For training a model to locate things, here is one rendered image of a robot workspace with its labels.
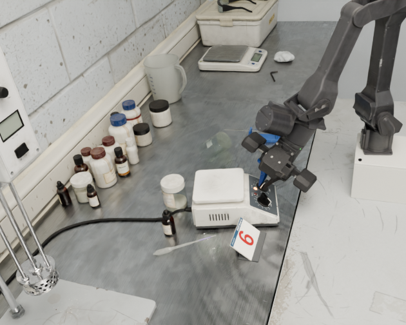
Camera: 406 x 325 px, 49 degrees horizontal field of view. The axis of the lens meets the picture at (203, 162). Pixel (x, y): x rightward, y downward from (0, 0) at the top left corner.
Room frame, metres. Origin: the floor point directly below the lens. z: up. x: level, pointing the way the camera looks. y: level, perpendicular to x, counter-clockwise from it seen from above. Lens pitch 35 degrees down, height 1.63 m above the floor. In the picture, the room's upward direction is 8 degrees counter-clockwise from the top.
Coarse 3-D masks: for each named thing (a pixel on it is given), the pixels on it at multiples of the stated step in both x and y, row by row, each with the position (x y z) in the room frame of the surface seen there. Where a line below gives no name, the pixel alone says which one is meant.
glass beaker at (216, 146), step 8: (216, 136) 1.09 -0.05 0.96; (224, 136) 1.09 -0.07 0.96; (200, 144) 1.07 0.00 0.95; (208, 144) 1.10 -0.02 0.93; (216, 144) 1.05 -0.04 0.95; (224, 144) 1.07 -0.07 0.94; (200, 152) 1.07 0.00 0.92; (208, 152) 1.08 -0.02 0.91; (216, 152) 1.04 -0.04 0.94; (224, 152) 1.07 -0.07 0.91; (208, 160) 1.06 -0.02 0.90
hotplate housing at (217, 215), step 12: (192, 204) 0.79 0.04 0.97; (204, 204) 0.78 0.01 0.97; (216, 204) 0.78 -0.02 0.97; (228, 204) 0.77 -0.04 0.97; (240, 204) 0.76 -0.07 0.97; (276, 204) 0.80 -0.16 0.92; (204, 216) 0.77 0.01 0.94; (216, 216) 0.77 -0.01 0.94; (228, 216) 0.76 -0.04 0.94; (240, 216) 0.76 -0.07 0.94; (252, 216) 0.75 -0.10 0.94; (264, 216) 0.75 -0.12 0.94; (276, 216) 0.75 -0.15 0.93
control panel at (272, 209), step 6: (252, 180) 0.86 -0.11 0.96; (258, 180) 0.87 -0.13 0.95; (252, 186) 0.83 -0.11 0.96; (270, 186) 0.85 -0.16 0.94; (252, 192) 0.81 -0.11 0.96; (258, 192) 0.82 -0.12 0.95; (264, 192) 0.82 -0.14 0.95; (270, 192) 0.83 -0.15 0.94; (252, 198) 0.79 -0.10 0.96; (270, 198) 0.81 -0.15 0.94; (252, 204) 0.77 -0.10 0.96; (258, 204) 0.77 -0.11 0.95; (270, 204) 0.79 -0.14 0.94; (264, 210) 0.76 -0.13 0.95; (270, 210) 0.76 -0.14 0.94; (276, 210) 0.77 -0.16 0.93
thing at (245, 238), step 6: (246, 222) 0.75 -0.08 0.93; (240, 228) 0.72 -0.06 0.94; (246, 228) 0.73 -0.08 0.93; (252, 228) 0.74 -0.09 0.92; (240, 234) 0.71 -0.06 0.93; (246, 234) 0.71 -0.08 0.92; (252, 234) 0.72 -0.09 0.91; (240, 240) 0.69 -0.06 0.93; (246, 240) 0.70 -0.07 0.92; (252, 240) 0.71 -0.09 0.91; (234, 246) 0.67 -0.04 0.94; (240, 246) 0.68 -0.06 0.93; (246, 246) 0.68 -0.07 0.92; (252, 246) 0.69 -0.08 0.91; (246, 252) 0.67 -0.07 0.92
